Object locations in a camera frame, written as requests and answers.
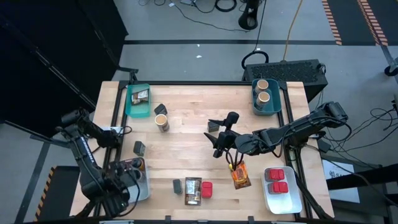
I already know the red smoked paprika tin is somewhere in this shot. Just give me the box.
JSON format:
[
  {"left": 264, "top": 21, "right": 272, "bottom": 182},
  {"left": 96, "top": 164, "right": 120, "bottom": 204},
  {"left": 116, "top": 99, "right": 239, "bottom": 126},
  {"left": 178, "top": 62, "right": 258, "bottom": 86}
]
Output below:
[
  {"left": 264, "top": 168, "right": 286, "bottom": 182},
  {"left": 201, "top": 181, "right": 214, "bottom": 199},
  {"left": 267, "top": 181, "right": 289, "bottom": 195}
]

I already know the black stand base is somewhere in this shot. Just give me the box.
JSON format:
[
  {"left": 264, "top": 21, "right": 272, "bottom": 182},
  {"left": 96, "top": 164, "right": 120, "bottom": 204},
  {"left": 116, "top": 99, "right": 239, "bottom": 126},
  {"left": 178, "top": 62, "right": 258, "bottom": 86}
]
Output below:
[{"left": 238, "top": 0, "right": 261, "bottom": 31}]

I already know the black mat yellow-black edge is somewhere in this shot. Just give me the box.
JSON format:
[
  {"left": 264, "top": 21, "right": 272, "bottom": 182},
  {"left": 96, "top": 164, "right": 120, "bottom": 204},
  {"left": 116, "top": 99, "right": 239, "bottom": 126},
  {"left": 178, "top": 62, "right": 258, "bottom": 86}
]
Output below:
[{"left": 32, "top": 165, "right": 81, "bottom": 222}]

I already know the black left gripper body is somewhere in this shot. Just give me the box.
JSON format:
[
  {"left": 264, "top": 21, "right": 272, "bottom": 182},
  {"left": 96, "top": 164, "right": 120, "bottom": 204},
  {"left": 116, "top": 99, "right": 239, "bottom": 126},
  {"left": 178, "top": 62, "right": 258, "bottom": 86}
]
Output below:
[{"left": 107, "top": 158, "right": 133, "bottom": 195}]

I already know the brown spice pouch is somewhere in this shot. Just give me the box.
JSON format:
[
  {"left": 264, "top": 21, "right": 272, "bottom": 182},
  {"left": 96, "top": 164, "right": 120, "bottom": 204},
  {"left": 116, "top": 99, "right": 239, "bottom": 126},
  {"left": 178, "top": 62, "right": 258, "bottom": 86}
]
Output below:
[
  {"left": 184, "top": 176, "right": 203, "bottom": 207},
  {"left": 131, "top": 88, "right": 150, "bottom": 106}
]

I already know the white plastic bin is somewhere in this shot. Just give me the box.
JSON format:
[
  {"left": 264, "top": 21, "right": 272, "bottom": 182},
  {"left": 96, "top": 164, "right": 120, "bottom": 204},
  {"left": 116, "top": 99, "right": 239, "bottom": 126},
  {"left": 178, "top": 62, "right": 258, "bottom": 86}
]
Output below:
[
  {"left": 118, "top": 157, "right": 152, "bottom": 203},
  {"left": 262, "top": 167, "right": 303, "bottom": 216}
]

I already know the black mat striped edge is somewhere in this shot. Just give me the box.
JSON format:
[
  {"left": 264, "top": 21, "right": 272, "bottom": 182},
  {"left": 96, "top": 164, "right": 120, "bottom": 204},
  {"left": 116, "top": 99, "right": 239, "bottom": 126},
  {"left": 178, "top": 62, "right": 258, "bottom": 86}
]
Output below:
[
  {"left": 321, "top": 0, "right": 374, "bottom": 47},
  {"left": 356, "top": 0, "right": 398, "bottom": 47}
]

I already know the black caster wheel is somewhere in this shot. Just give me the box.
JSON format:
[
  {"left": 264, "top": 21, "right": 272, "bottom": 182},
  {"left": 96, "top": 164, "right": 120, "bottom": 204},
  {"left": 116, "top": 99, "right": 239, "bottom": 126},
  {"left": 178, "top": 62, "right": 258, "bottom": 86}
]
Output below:
[{"left": 384, "top": 63, "right": 398, "bottom": 77}]

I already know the black perforated computer case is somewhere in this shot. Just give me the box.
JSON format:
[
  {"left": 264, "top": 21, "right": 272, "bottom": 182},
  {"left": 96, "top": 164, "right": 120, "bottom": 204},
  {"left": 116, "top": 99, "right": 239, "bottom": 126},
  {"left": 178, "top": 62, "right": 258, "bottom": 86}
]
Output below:
[{"left": 241, "top": 58, "right": 329, "bottom": 102}]

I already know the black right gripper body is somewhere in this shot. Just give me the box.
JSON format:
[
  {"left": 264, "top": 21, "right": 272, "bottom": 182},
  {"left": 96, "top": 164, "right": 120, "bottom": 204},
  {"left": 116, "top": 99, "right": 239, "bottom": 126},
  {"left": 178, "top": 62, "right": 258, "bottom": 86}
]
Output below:
[{"left": 212, "top": 111, "right": 241, "bottom": 159}]

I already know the black cable loop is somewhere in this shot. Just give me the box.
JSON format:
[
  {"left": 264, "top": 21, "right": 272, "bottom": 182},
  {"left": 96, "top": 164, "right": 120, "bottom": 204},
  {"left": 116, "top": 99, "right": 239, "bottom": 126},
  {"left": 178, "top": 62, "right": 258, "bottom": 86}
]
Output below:
[{"left": 241, "top": 49, "right": 270, "bottom": 70}]

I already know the teal plastic bin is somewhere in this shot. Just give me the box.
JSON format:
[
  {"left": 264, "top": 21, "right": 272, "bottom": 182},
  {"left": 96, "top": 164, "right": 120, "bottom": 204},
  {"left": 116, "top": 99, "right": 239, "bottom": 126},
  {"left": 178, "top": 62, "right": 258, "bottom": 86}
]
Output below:
[{"left": 124, "top": 83, "right": 152, "bottom": 119}]

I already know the black curtain partition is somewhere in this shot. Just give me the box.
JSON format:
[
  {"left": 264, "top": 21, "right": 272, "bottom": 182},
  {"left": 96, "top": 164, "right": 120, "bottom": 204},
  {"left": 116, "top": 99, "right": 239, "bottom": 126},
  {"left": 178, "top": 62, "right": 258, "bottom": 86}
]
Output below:
[{"left": 0, "top": 0, "right": 129, "bottom": 139}]

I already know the yellow cable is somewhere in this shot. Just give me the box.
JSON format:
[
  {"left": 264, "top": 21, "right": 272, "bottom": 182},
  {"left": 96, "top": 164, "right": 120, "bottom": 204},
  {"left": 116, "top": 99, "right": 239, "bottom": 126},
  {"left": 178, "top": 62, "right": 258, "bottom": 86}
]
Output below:
[{"left": 281, "top": 0, "right": 304, "bottom": 62}]

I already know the blue-grey plastic bin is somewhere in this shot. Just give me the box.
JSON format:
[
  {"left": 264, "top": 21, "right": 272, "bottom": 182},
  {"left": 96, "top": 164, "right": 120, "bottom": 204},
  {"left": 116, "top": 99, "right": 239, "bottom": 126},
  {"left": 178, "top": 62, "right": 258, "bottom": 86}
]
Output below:
[{"left": 251, "top": 78, "right": 283, "bottom": 117}]

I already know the white printed sheet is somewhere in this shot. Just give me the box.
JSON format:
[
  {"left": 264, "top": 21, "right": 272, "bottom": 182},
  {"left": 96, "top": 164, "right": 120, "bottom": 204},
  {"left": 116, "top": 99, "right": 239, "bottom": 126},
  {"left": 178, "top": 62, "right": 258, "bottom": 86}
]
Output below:
[{"left": 322, "top": 158, "right": 361, "bottom": 205}]

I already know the tan-lidded spice jar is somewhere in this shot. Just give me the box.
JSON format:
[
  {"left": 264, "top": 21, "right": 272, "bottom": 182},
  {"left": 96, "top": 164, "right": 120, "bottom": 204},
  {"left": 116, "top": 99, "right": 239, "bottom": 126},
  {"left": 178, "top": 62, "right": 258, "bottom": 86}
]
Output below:
[
  {"left": 254, "top": 79, "right": 270, "bottom": 94},
  {"left": 256, "top": 91, "right": 271, "bottom": 110},
  {"left": 154, "top": 113, "right": 170, "bottom": 133}
]

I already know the black aluminium table frame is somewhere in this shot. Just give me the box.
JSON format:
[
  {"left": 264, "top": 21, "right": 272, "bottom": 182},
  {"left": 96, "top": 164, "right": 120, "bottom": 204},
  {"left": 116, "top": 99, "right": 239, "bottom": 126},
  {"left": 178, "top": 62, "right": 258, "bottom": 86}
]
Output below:
[{"left": 74, "top": 80, "right": 327, "bottom": 222}]

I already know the orange spice pouch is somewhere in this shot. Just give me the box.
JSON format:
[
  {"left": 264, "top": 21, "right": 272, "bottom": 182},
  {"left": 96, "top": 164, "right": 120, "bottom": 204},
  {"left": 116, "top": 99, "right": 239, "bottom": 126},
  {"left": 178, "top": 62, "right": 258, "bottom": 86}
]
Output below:
[{"left": 230, "top": 161, "right": 252, "bottom": 190}]

